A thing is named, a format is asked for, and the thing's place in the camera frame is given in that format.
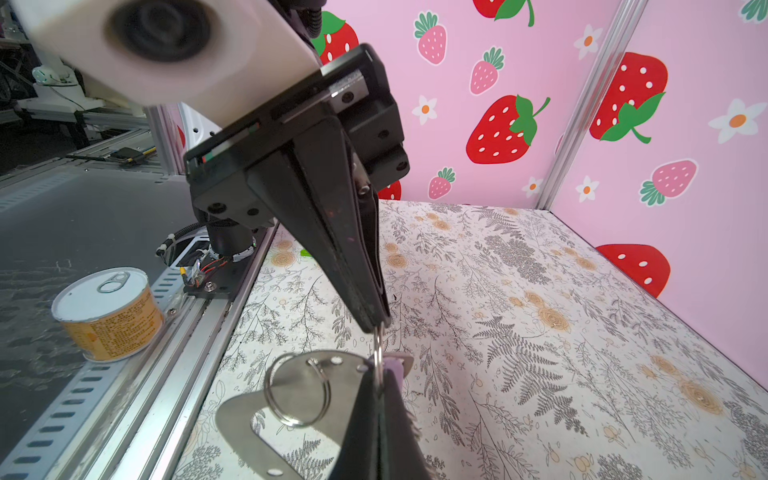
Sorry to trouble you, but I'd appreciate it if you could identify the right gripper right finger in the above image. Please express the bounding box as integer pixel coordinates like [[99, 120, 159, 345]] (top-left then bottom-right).
[[379, 370, 431, 480]]

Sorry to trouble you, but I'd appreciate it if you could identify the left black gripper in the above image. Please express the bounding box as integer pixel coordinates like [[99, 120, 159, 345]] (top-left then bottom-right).
[[184, 43, 410, 333]]

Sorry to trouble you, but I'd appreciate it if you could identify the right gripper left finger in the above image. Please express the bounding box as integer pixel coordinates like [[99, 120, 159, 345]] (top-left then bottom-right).
[[329, 371, 380, 480]]

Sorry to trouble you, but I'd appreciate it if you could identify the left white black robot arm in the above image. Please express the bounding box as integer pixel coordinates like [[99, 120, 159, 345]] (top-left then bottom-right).
[[185, 1, 410, 333]]

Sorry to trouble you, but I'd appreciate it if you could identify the gold tin can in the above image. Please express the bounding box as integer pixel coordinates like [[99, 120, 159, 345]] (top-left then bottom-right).
[[51, 267, 164, 363]]

